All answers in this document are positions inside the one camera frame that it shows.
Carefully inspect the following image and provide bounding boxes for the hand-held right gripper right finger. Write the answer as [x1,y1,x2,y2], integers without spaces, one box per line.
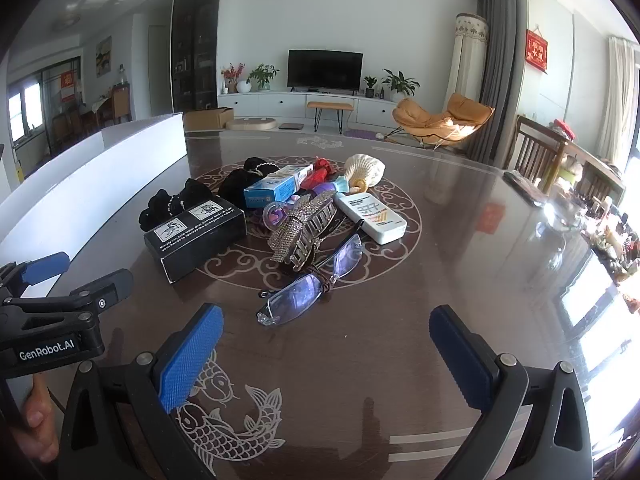
[429,304,593,480]

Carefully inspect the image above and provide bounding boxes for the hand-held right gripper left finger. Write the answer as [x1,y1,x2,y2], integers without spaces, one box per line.
[59,303,224,480]

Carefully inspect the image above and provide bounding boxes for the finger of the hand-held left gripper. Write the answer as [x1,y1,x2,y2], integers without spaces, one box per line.
[0,251,71,305]
[0,268,135,322]

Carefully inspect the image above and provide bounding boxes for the black printed carton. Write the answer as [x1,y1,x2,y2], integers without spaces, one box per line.
[144,197,247,284]

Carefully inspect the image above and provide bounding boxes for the white storage box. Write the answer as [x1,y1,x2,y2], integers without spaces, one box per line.
[0,112,186,301]

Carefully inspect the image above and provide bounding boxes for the rimless glasses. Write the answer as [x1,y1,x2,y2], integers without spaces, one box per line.
[256,234,363,328]

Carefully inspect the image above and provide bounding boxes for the rhinestone bow hair clip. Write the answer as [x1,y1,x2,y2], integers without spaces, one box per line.
[267,190,337,273]

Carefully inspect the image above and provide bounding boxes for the white sunscreen bottle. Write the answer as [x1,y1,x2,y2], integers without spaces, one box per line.
[334,192,407,246]

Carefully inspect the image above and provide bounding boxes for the blue white medicine box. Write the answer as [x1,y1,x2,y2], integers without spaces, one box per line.
[243,164,314,209]

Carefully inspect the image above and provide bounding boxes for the cream knitted pouch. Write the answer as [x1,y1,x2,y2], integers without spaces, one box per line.
[344,153,387,193]

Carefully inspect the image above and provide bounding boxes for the purple teal plastic toy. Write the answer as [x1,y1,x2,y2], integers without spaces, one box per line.
[261,175,351,231]

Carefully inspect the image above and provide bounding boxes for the red foil pouch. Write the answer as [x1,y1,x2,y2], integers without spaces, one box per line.
[300,157,341,191]

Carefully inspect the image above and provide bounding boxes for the dark patterned desktop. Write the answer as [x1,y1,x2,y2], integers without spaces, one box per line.
[0,130,640,480]

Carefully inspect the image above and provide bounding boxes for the person's left hand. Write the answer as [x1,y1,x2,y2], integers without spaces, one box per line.
[20,372,61,463]

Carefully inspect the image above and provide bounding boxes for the wooden dining table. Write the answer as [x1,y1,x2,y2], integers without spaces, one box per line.
[80,95,118,131]

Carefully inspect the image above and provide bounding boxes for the clear glass bowl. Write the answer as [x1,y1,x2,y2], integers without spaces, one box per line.
[542,200,586,233]

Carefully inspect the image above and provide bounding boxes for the dark flat object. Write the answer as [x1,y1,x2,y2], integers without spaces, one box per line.
[502,170,546,206]

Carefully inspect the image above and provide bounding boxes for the cardboard box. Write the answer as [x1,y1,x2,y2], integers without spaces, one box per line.
[184,107,235,132]

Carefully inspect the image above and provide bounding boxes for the beige oval floor cushion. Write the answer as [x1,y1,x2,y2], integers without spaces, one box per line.
[226,116,277,132]

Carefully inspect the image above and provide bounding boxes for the slatted wooden chair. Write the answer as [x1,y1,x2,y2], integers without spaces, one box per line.
[502,115,571,196]

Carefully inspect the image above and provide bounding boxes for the cluttered wooden side table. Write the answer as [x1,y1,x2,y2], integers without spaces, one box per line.
[550,120,640,286]

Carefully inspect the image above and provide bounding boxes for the white television cabinet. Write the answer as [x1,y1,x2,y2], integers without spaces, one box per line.
[218,91,401,126]

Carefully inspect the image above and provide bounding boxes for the red flower vase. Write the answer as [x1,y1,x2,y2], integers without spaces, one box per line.
[221,63,246,93]

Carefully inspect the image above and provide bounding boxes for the orange lounge chair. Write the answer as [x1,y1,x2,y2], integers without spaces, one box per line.
[382,92,496,150]

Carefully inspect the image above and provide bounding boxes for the bushy green potted plant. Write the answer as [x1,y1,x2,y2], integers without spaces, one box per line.
[247,63,280,92]

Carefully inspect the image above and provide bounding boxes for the dark glass display cabinet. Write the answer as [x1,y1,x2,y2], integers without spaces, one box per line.
[171,0,223,111]

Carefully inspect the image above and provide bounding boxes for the large leafy potted plant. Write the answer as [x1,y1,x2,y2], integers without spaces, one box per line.
[381,69,421,102]

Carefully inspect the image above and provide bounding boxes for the wooden bench hairpin legs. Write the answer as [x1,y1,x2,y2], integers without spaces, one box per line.
[306,101,355,133]

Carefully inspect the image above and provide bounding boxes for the grey curtain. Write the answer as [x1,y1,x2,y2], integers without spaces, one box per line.
[467,0,528,166]

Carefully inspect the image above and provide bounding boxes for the cream covered air conditioner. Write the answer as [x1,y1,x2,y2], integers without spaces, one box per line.
[442,12,491,111]

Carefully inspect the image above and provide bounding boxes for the white sheer curtain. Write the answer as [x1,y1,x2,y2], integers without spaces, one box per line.
[597,35,638,171]

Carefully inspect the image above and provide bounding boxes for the black flat television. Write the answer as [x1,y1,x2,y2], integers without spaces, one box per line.
[287,50,364,92]

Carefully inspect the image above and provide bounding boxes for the framed wall painting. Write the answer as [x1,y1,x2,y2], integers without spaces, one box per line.
[95,36,112,77]

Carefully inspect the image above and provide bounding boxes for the red wall hanging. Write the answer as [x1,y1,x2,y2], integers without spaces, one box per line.
[525,25,549,73]

